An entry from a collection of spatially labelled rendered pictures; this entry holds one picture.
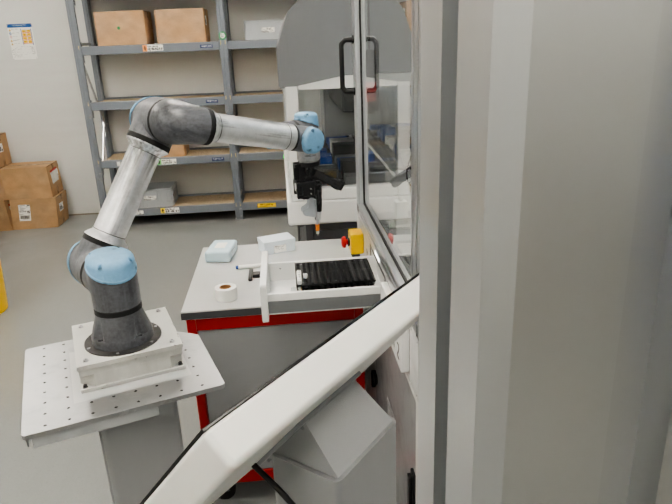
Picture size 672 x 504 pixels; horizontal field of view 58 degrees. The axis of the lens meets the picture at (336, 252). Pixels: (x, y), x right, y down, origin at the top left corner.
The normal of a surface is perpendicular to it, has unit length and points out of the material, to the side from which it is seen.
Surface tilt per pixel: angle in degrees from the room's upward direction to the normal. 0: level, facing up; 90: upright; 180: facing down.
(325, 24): 90
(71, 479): 0
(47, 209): 89
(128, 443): 90
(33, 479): 0
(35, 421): 0
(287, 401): 40
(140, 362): 90
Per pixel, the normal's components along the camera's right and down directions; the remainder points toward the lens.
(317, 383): 0.50, -0.62
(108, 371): 0.42, 0.29
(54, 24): 0.08, 0.33
